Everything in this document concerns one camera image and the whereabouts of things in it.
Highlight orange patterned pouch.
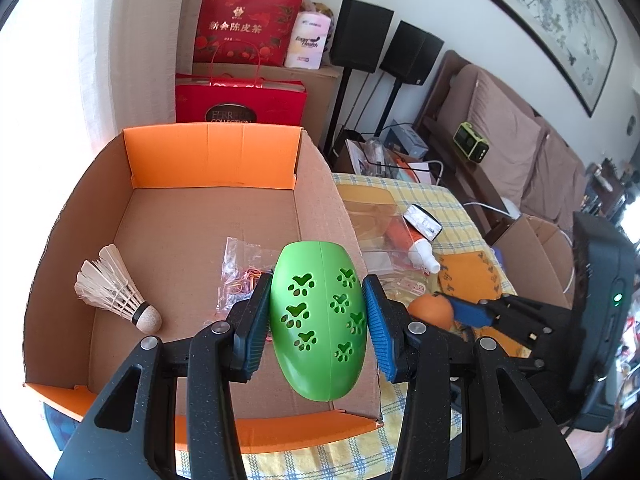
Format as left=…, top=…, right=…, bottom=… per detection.
left=432, top=251, right=518, bottom=311

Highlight dark red gift bag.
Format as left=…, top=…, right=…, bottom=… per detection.
left=192, top=0, right=306, bottom=68

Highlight bag of colourful rubber bands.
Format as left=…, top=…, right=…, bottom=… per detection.
left=210, top=236, right=281, bottom=326

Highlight white grey box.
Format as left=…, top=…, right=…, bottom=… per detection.
left=382, top=120, right=431, bottom=158

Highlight cluttered display shelf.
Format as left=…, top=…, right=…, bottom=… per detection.
left=580, top=157, right=640, bottom=241

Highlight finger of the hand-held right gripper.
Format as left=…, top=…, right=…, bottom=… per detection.
left=440, top=294, right=572, bottom=331
left=500, top=317, right=557, bottom=359

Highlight white pink tissue pack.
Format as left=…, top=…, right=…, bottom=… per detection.
left=284, top=10, right=333, bottom=70

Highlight orange cardboard box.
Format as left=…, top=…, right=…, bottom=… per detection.
left=22, top=125, right=386, bottom=456

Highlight white feather shuttlecock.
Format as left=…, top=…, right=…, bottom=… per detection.
left=75, top=244, right=163, bottom=333

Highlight framed ink painting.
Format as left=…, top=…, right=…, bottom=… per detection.
left=465, top=0, right=618, bottom=118

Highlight brown cardboard carton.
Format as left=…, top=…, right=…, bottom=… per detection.
left=192, top=62, right=343, bottom=158

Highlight black speaker stand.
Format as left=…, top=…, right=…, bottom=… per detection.
left=372, top=80, right=403, bottom=138
left=322, top=70, right=353, bottom=158

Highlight clear packets on side table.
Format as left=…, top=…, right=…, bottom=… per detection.
left=345, top=137, right=396, bottom=178

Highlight open brown cardboard box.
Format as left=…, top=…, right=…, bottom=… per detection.
left=492, top=214, right=576, bottom=311

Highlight white sheer curtain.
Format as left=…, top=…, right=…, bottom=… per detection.
left=10, top=0, right=126, bottom=171

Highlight orange bottle white cap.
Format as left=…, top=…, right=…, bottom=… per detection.
left=385, top=220, right=442, bottom=275

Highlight green portable radio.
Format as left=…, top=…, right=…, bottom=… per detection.
left=452, top=122, right=491, bottom=163

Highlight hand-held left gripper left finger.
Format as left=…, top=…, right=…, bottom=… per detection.
left=52, top=274, right=274, bottom=480

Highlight white cable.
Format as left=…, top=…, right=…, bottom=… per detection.
left=462, top=199, right=523, bottom=221
left=562, top=225, right=577, bottom=296

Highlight red chocolate collection box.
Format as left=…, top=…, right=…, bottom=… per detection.
left=175, top=42, right=308, bottom=126

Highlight yellow checked tablecloth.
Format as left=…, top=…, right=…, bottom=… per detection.
left=172, top=172, right=518, bottom=480

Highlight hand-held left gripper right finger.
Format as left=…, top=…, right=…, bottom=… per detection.
left=361, top=274, right=583, bottom=480

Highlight green paw-print case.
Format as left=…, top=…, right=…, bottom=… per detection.
left=269, top=240, right=368, bottom=402

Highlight orange fruit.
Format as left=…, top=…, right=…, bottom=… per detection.
left=407, top=294, right=455, bottom=332

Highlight clear plastic bag yellow header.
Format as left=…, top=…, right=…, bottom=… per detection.
left=342, top=184, right=441, bottom=311

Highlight dark wooden sofa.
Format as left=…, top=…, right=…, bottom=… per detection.
left=412, top=50, right=601, bottom=241

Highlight black speaker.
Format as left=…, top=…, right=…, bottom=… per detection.
left=330, top=0, right=395, bottom=74
left=379, top=21, right=445, bottom=86

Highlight brown sofa cushion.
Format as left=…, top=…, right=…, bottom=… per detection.
left=520, top=120, right=588, bottom=221
left=437, top=62, right=548, bottom=196

